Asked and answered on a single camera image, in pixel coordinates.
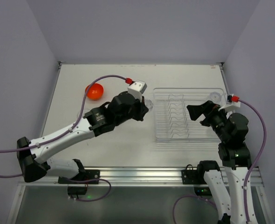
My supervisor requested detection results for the aluminium front rail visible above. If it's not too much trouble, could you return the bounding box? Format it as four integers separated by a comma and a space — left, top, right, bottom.
18, 167, 264, 187

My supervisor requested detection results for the clear glass cup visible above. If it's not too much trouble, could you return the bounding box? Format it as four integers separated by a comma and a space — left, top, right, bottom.
77, 108, 90, 118
144, 99, 153, 112
208, 91, 222, 105

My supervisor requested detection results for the clear plastic dish rack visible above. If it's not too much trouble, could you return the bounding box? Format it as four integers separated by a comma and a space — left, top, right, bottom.
153, 88, 227, 142

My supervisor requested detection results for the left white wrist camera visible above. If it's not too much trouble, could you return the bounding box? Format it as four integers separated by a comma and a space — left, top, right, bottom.
127, 80, 147, 98

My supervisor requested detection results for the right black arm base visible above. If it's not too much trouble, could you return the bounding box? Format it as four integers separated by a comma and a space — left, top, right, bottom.
181, 161, 220, 196

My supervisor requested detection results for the orange plastic bowl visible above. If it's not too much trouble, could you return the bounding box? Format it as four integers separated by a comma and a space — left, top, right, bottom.
85, 83, 104, 100

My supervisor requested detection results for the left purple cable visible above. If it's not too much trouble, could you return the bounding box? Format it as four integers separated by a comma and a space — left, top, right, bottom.
0, 74, 112, 202

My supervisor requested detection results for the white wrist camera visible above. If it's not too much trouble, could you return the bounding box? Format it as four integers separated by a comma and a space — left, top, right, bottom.
127, 80, 147, 98
218, 94, 241, 112

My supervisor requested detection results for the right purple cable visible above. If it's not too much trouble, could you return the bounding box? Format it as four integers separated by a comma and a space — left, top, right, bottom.
173, 95, 268, 224

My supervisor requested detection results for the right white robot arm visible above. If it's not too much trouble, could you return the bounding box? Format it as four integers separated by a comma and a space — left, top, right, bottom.
187, 99, 258, 224

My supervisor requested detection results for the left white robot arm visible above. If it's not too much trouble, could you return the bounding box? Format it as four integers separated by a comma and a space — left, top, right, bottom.
17, 91, 149, 182

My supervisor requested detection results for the purple cable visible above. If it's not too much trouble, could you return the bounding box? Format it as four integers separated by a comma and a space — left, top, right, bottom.
0, 74, 112, 202
173, 95, 268, 224

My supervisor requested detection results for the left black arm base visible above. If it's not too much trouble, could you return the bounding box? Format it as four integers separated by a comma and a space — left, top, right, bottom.
58, 169, 100, 199

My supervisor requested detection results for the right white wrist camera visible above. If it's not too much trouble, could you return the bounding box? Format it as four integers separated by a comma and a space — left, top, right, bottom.
218, 94, 241, 112

